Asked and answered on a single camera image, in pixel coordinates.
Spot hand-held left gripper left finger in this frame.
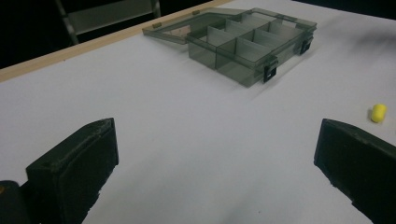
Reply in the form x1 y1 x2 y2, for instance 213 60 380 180
25 117 120 224

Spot clear grey plastic compartment box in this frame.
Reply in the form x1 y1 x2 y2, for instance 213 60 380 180
142 7 318 89

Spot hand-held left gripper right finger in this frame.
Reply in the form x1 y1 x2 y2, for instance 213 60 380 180
313 118 396 224

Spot small yellow foam cylinder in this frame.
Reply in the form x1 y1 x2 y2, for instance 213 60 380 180
370 103 389 124

